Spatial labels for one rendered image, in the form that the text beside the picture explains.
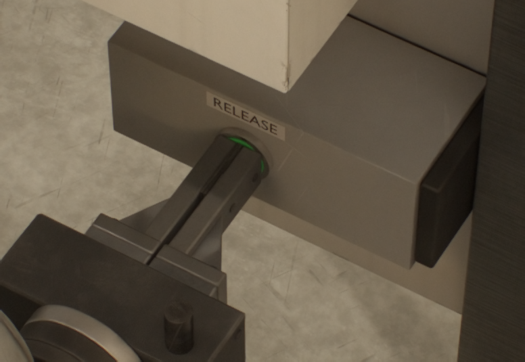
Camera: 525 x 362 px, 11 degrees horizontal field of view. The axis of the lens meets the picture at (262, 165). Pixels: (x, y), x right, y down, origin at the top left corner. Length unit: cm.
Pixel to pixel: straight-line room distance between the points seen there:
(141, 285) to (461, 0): 23
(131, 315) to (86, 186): 153
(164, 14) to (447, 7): 22
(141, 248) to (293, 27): 23
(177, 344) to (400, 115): 19
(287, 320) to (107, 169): 28
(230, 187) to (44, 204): 146
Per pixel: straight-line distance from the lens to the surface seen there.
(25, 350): 118
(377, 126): 146
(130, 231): 144
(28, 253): 143
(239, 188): 147
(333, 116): 146
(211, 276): 143
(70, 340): 138
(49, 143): 296
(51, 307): 140
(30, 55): 305
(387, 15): 149
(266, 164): 148
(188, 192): 146
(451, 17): 146
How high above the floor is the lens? 232
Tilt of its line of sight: 52 degrees down
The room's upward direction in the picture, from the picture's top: straight up
